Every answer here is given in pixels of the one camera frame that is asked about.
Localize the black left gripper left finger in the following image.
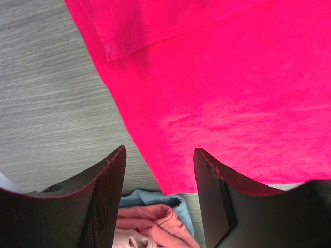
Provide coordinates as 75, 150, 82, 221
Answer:
1, 146, 126, 247

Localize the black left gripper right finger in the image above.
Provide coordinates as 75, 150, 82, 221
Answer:
194, 148, 330, 247

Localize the hot pink t shirt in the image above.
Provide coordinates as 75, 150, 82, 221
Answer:
66, 1, 330, 194

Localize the folded light pink t shirt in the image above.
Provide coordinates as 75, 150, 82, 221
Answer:
112, 229, 157, 248

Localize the folded light blue t shirt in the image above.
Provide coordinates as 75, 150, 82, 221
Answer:
119, 189, 195, 237

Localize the folded salmon t shirt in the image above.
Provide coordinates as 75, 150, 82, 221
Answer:
116, 204, 199, 247

